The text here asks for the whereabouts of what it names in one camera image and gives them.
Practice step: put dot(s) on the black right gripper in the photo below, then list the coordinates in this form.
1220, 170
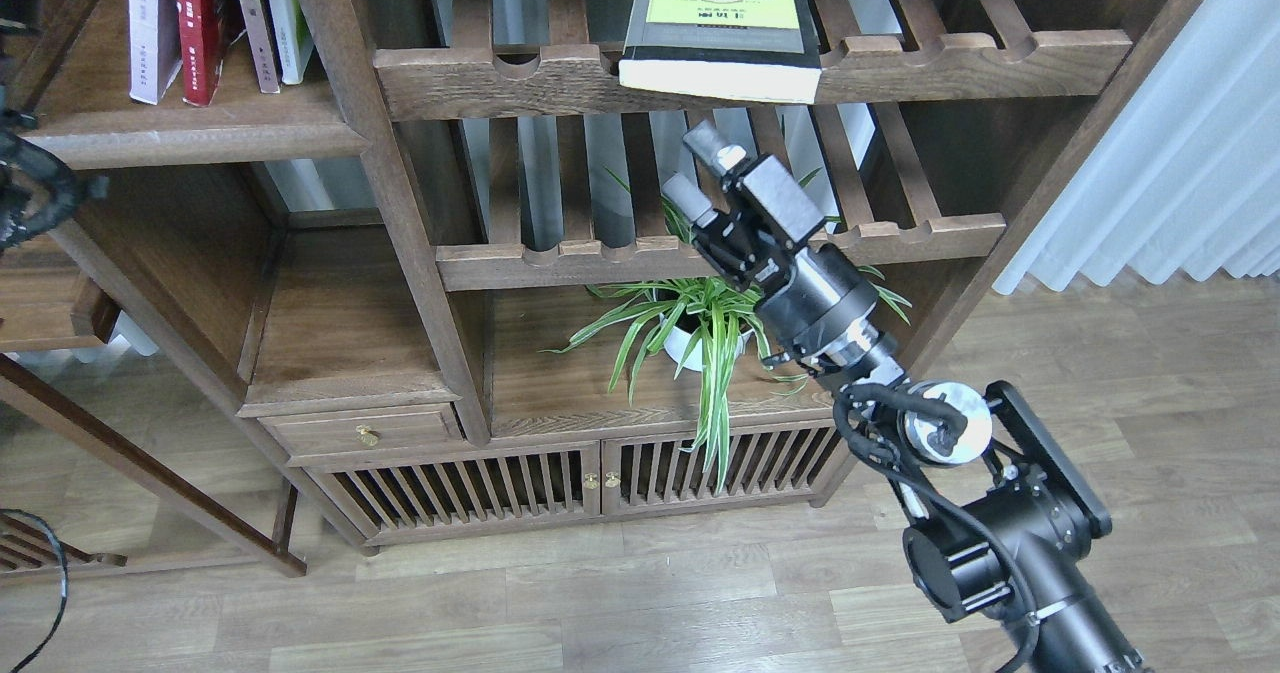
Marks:
813, 301

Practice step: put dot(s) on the yellow and black thick book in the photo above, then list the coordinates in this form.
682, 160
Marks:
744, 50

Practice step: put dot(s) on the red rescue guide book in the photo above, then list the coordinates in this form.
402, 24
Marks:
206, 28

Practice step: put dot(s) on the pale lilac white book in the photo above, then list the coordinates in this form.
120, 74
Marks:
154, 39

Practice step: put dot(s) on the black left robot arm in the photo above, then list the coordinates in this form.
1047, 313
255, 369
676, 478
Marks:
64, 191

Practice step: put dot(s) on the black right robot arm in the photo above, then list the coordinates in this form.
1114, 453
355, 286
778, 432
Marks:
999, 518

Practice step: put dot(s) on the green spider plant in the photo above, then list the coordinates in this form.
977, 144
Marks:
649, 310

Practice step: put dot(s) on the dark wooden bookshelf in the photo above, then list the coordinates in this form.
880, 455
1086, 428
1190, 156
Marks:
392, 241

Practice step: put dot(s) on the white green upright book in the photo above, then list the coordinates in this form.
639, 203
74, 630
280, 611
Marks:
293, 39

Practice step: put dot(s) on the brass drawer knob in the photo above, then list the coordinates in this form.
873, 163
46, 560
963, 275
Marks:
368, 436

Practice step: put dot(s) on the white pleated curtain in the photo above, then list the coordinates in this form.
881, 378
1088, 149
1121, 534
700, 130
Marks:
1187, 180

